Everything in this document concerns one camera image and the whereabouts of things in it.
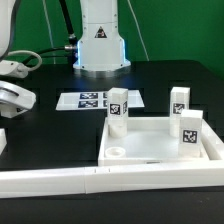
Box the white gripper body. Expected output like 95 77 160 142
0 81 36 118

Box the white square tabletop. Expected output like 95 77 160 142
97 116 224 167

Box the white obstacle left wall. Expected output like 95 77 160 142
0 129 7 155

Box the white obstacle wall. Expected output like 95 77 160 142
202 120 224 160
0 161 224 198
0 129 7 155

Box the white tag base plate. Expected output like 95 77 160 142
56 90 144 111

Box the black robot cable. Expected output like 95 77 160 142
19 0 79 66

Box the white obstacle front wall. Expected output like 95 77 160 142
0 161 224 198

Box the white obstacle right wall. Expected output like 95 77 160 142
202 120 224 160

